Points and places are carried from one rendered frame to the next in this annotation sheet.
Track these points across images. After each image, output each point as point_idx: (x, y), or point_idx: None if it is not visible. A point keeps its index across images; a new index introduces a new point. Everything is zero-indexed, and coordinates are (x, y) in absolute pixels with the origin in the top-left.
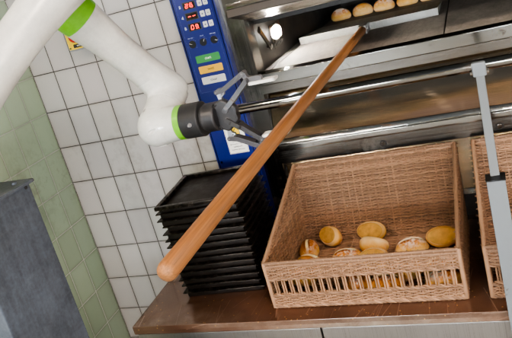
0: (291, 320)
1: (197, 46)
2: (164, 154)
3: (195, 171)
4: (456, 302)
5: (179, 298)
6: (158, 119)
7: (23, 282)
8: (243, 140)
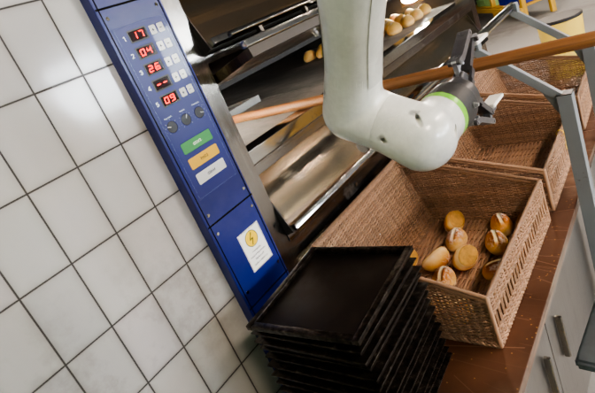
0: (536, 333)
1: (180, 128)
2: (156, 343)
3: (207, 338)
4: (552, 226)
5: None
6: (448, 110)
7: None
8: (485, 119)
